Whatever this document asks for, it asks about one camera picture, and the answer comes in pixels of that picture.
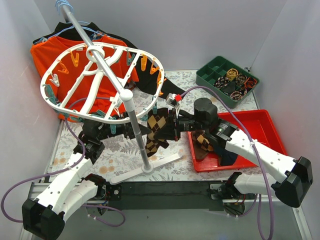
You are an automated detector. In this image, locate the dark navy sock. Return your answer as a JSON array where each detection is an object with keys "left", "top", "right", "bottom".
[{"left": 214, "top": 146, "right": 238, "bottom": 167}]

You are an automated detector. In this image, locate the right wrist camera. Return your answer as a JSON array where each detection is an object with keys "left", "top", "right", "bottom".
[{"left": 165, "top": 93, "right": 182, "bottom": 116}]

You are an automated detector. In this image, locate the silver stand pole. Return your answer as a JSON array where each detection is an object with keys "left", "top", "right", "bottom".
[{"left": 69, "top": 15, "right": 151, "bottom": 169}]

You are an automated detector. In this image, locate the red plastic tray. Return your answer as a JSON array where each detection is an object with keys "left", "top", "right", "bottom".
[{"left": 187, "top": 109, "right": 288, "bottom": 173}]

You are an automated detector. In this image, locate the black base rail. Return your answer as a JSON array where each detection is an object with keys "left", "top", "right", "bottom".
[{"left": 106, "top": 181, "right": 224, "bottom": 211}]

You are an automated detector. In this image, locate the brown argyle sock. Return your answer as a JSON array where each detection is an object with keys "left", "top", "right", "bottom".
[
  {"left": 145, "top": 107, "right": 169, "bottom": 158},
  {"left": 191, "top": 131, "right": 214, "bottom": 152}
]

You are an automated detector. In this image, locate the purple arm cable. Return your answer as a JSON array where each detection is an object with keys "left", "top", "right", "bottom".
[
  {"left": 179, "top": 86, "right": 275, "bottom": 240},
  {"left": 0, "top": 97, "right": 126, "bottom": 228}
]

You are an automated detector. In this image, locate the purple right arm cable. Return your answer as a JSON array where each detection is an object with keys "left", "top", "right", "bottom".
[{"left": 179, "top": 86, "right": 275, "bottom": 240}]

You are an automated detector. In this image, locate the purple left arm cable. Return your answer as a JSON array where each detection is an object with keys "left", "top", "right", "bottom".
[{"left": 0, "top": 97, "right": 126, "bottom": 228}]

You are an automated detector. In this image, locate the white stand base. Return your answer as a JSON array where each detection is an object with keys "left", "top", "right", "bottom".
[{"left": 109, "top": 152, "right": 183, "bottom": 185}]

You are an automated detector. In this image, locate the orange rolled sock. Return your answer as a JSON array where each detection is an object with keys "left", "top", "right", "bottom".
[{"left": 244, "top": 77, "right": 258, "bottom": 90}]

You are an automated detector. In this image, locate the yellow rolled sock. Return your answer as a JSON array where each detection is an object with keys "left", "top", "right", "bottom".
[{"left": 225, "top": 68, "right": 239, "bottom": 82}]

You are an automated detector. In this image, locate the black garment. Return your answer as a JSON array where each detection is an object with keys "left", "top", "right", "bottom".
[{"left": 32, "top": 21, "right": 188, "bottom": 101}]

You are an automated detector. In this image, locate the aluminium frame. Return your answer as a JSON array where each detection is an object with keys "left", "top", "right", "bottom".
[{"left": 21, "top": 119, "right": 313, "bottom": 240}]

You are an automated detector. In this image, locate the floral table mat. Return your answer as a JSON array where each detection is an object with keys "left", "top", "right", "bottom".
[{"left": 53, "top": 70, "right": 258, "bottom": 182}]

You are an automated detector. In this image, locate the floral rolled sock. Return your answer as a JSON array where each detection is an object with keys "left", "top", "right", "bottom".
[{"left": 214, "top": 76, "right": 230, "bottom": 90}]

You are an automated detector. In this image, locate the white oval clip hanger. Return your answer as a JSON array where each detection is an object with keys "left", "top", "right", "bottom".
[{"left": 40, "top": 42, "right": 166, "bottom": 125}]

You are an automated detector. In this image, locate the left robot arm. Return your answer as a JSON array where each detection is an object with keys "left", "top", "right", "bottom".
[{"left": 22, "top": 119, "right": 135, "bottom": 240}]

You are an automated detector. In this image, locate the green compartment box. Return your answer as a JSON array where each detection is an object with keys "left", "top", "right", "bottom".
[{"left": 196, "top": 56, "right": 260, "bottom": 109}]

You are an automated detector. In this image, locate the orange t-shirt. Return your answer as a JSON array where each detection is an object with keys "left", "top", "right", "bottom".
[{"left": 30, "top": 36, "right": 129, "bottom": 108}]

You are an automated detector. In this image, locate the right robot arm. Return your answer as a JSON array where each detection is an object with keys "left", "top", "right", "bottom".
[{"left": 145, "top": 97, "right": 313, "bottom": 208}]

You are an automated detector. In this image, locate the blue wire hanger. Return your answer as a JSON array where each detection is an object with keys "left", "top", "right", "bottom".
[{"left": 33, "top": 0, "right": 105, "bottom": 45}]

